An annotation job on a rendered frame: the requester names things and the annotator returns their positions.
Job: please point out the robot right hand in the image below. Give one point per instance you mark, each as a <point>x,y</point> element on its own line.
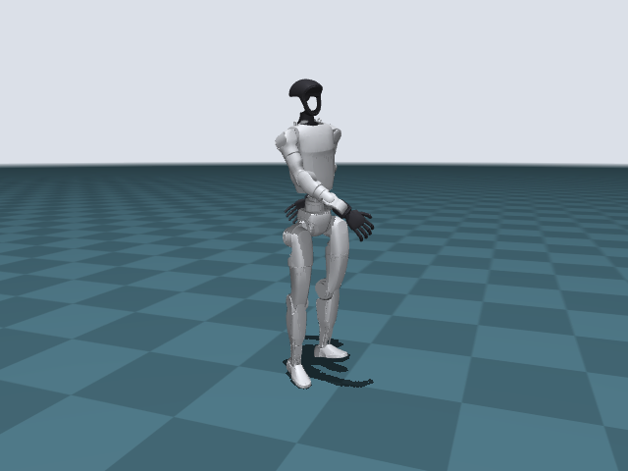
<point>355,220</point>

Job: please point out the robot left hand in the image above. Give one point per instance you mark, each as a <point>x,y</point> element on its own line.
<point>299,204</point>

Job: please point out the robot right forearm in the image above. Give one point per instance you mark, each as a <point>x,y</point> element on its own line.
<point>318,191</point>

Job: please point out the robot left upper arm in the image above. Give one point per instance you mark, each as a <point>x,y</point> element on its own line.
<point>337,135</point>

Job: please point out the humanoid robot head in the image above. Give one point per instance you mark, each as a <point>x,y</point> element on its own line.
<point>304,89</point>

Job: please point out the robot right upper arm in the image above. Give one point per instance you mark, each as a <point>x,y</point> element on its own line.
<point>286,143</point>

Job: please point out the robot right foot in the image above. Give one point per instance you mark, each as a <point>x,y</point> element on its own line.
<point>298,375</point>

